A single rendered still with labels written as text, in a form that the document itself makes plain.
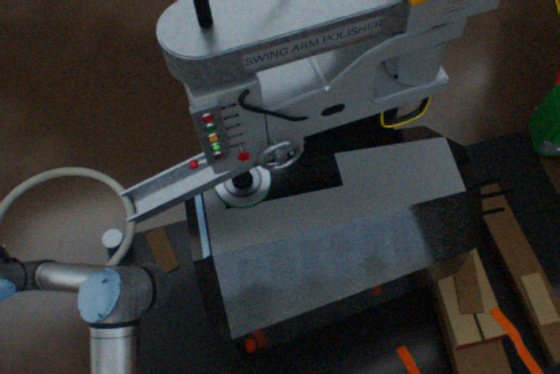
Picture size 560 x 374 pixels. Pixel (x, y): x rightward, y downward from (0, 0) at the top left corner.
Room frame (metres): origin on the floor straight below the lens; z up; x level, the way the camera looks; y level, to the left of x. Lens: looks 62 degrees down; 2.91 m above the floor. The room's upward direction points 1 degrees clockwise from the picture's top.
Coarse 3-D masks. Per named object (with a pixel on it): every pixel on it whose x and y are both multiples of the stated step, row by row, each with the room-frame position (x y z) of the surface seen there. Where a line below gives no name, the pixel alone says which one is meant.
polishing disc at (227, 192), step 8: (256, 168) 1.16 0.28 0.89; (256, 176) 1.13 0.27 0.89; (264, 176) 1.13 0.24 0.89; (224, 184) 1.09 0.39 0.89; (256, 184) 1.09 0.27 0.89; (264, 184) 1.09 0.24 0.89; (224, 192) 1.05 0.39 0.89; (232, 192) 1.05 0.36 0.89; (240, 192) 1.05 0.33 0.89; (248, 192) 1.06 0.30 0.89; (256, 192) 1.06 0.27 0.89; (264, 192) 1.06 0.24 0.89; (224, 200) 1.02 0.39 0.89; (232, 200) 1.02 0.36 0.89; (240, 200) 1.02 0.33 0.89; (248, 200) 1.02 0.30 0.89; (256, 200) 1.02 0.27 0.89
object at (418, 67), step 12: (432, 48) 1.27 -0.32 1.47; (444, 48) 1.31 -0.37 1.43; (396, 60) 1.30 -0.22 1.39; (408, 60) 1.27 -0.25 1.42; (420, 60) 1.27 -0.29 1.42; (432, 60) 1.28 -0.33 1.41; (396, 72) 1.29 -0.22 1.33; (408, 72) 1.27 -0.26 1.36; (420, 72) 1.27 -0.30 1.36; (432, 72) 1.29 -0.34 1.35; (408, 84) 1.27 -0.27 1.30; (420, 84) 1.27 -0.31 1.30
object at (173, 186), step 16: (160, 176) 1.05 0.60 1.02; (176, 176) 1.06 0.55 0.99; (192, 176) 1.06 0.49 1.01; (208, 176) 1.05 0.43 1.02; (224, 176) 1.03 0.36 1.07; (128, 192) 1.00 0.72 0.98; (144, 192) 1.01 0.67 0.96; (160, 192) 1.01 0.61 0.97; (176, 192) 1.00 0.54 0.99; (192, 192) 0.98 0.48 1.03; (144, 208) 0.95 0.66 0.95; (160, 208) 0.93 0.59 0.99
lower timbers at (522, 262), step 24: (504, 216) 1.37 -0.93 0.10; (504, 240) 1.23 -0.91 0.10; (504, 264) 1.11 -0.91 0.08; (528, 264) 1.10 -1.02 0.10; (432, 288) 0.97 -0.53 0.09; (528, 312) 0.86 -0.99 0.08; (552, 336) 0.74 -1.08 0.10; (456, 360) 0.62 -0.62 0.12; (480, 360) 0.62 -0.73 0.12; (504, 360) 0.62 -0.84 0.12; (552, 360) 0.63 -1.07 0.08
